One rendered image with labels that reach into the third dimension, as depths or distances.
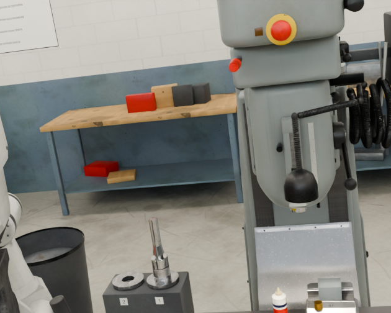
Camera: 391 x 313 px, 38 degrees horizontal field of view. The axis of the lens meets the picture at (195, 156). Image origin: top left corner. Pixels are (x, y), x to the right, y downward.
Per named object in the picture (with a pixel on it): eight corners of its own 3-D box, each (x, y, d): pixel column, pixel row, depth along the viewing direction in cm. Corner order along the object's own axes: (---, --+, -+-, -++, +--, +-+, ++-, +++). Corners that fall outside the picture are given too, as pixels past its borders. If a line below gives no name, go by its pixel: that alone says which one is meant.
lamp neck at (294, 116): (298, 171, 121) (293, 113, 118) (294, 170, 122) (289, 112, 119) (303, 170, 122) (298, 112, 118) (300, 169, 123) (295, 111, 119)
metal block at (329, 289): (342, 307, 152) (341, 287, 150) (319, 307, 153) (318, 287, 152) (341, 297, 157) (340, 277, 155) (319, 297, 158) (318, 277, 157)
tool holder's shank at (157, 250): (164, 258, 154) (158, 220, 151) (152, 259, 154) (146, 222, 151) (165, 253, 157) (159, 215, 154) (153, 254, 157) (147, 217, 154)
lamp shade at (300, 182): (296, 205, 119) (294, 177, 117) (278, 197, 126) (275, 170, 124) (325, 197, 122) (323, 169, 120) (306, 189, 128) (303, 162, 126)
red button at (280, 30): (292, 40, 111) (290, 18, 109) (271, 42, 111) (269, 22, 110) (292, 38, 114) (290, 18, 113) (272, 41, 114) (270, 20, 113)
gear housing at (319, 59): (343, 78, 125) (340, 32, 123) (233, 90, 130) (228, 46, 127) (332, 59, 157) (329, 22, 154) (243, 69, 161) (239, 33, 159)
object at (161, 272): (170, 281, 155) (167, 263, 154) (153, 283, 155) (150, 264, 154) (171, 272, 160) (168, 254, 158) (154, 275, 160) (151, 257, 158)
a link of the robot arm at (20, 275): (0, 302, 121) (-45, 225, 115) (7, 279, 130) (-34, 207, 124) (46, 282, 121) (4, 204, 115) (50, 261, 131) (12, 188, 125)
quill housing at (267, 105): (342, 208, 138) (333, 77, 129) (257, 214, 141) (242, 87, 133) (336, 182, 156) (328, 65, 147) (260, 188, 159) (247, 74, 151)
